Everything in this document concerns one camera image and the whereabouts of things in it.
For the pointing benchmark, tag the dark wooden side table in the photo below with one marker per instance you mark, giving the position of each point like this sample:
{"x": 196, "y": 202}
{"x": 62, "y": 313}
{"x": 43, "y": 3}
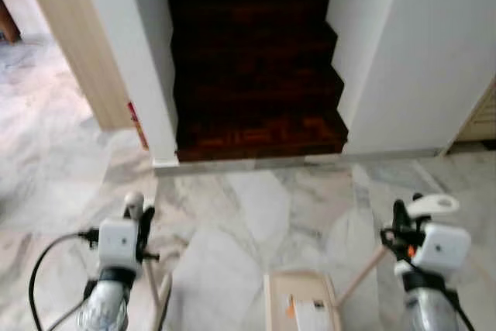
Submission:
{"x": 8, "y": 25}

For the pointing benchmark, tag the light wood cabinet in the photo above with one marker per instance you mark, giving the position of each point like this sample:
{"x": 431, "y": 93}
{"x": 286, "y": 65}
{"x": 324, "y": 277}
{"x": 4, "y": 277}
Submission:
{"x": 77, "y": 36}

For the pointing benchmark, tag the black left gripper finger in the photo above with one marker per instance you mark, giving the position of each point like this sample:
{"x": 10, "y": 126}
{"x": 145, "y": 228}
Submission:
{"x": 146, "y": 226}

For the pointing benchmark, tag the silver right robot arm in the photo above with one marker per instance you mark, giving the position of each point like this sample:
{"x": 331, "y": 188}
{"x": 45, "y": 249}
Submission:
{"x": 426, "y": 308}

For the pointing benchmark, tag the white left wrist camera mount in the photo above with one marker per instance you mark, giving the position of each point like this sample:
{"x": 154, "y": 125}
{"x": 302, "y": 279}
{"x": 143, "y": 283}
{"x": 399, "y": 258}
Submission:
{"x": 118, "y": 244}

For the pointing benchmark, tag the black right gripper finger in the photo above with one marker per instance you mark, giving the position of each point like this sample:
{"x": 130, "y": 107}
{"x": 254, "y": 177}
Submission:
{"x": 401, "y": 215}

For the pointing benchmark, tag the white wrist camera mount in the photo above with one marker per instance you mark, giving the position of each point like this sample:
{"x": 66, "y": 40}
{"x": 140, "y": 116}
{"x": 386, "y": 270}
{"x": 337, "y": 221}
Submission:
{"x": 118, "y": 244}
{"x": 442, "y": 249}

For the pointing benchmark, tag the dark wooden staircase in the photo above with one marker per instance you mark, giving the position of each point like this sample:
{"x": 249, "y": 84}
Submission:
{"x": 256, "y": 52}

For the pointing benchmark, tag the wooden broom with white knob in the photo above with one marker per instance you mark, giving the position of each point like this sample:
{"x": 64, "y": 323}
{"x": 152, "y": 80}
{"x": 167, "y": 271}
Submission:
{"x": 133, "y": 203}

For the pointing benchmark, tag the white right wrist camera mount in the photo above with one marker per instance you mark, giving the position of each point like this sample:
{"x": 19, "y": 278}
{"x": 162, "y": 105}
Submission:
{"x": 442, "y": 249}

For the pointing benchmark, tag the light wood louvre door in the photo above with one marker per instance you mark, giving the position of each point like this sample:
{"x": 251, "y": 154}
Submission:
{"x": 480, "y": 122}

